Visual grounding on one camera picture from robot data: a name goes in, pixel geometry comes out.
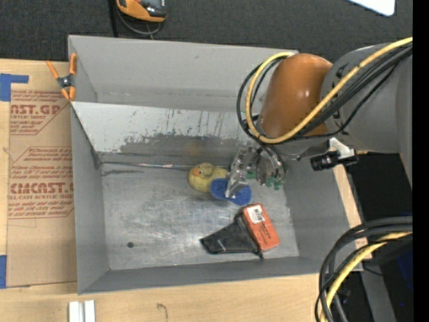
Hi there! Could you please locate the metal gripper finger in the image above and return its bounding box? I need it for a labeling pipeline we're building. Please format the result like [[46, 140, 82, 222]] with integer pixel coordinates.
[[225, 173, 249, 199], [230, 147, 253, 180]]

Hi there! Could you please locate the blue round sponge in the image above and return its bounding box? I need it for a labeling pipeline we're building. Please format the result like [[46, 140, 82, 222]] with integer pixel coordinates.
[[209, 177, 253, 207]]

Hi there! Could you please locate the yellow rubber duck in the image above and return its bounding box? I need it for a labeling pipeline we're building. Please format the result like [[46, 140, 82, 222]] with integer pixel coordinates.
[[187, 162, 229, 194]]

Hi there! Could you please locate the orange box with white label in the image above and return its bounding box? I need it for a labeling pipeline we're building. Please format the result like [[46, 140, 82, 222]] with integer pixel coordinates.
[[241, 203, 282, 252]]

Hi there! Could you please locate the black pouch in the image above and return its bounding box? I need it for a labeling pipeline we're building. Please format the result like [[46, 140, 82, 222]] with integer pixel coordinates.
[[199, 213, 265, 260]]

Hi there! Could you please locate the grey metal bin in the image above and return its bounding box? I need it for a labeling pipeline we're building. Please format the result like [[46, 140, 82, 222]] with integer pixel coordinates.
[[66, 34, 355, 296]]

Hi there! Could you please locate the brown cardboard board red print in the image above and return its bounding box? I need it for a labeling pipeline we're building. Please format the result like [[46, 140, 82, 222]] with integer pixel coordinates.
[[0, 58, 79, 288]]

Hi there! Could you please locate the black cylinder on white bracket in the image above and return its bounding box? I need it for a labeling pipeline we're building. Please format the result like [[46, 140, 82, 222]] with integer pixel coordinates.
[[310, 137, 359, 172]]

